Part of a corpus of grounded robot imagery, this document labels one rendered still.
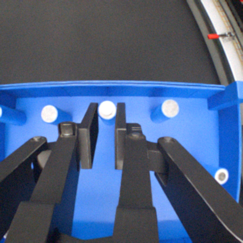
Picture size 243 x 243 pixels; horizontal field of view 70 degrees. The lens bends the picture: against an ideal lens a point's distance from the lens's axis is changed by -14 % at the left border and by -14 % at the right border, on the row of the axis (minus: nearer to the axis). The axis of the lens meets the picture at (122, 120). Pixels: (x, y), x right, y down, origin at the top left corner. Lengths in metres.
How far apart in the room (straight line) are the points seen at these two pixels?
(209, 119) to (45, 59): 0.62
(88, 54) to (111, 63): 0.09
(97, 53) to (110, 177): 0.54
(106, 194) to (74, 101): 0.12
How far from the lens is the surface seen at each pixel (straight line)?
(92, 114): 0.15
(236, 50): 0.66
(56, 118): 0.19
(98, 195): 0.26
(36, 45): 0.80
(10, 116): 0.24
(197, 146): 0.27
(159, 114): 0.20
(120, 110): 0.16
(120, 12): 0.81
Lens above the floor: 0.65
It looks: 84 degrees down
